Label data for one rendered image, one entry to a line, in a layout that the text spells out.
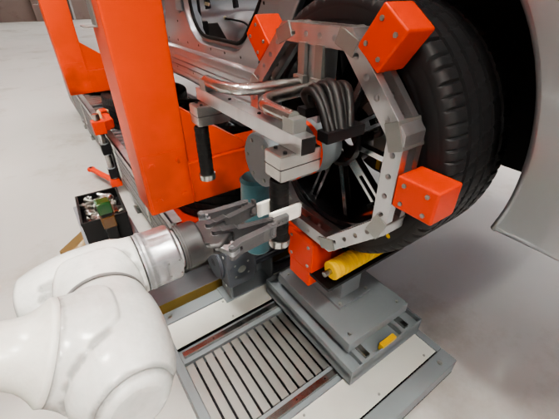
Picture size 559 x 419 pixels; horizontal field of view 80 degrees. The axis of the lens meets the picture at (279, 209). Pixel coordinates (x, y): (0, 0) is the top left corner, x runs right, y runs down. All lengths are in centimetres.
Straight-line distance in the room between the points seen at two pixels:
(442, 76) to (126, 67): 79
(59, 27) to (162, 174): 196
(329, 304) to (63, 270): 95
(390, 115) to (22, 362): 61
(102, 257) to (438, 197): 53
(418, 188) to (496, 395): 102
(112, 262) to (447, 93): 61
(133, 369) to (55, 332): 8
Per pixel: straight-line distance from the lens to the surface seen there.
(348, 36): 71
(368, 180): 88
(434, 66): 71
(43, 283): 51
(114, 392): 35
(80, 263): 50
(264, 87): 76
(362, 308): 128
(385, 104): 66
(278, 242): 66
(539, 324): 185
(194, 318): 144
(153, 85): 109
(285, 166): 56
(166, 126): 113
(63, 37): 298
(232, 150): 126
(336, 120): 60
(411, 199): 67
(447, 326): 164
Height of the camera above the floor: 118
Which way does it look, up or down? 33 degrees down
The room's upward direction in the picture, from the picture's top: straight up
